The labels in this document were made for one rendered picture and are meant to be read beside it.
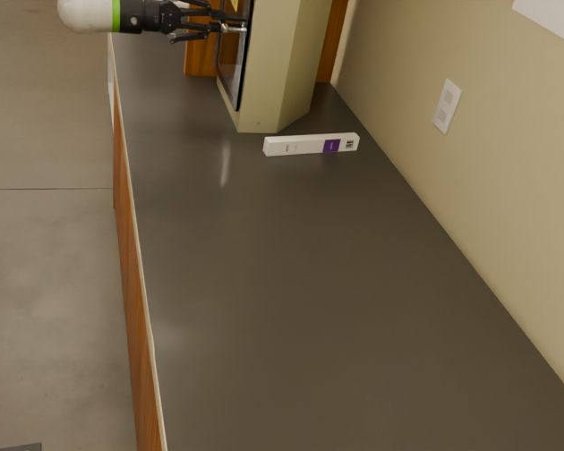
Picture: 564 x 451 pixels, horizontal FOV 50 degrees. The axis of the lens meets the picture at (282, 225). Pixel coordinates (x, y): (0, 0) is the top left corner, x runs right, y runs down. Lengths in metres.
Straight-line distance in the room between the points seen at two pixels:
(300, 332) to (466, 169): 0.59
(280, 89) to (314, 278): 0.61
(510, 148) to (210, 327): 0.70
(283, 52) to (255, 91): 0.12
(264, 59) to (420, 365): 0.86
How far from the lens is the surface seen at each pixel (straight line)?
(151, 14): 1.57
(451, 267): 1.34
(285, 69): 1.60
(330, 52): 2.05
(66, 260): 2.64
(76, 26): 1.56
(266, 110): 1.64
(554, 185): 1.23
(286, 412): 0.96
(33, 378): 2.22
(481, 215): 1.40
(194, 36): 1.62
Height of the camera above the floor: 1.69
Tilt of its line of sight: 35 degrees down
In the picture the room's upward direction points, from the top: 12 degrees clockwise
